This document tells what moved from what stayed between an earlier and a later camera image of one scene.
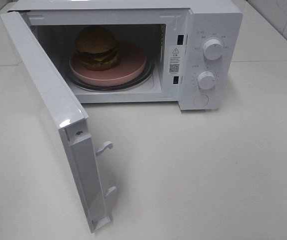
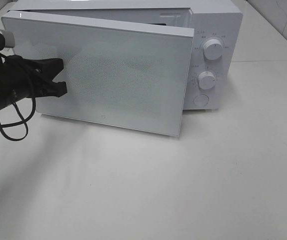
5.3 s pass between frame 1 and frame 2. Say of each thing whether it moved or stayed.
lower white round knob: stayed
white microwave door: moved
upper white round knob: stayed
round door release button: stayed
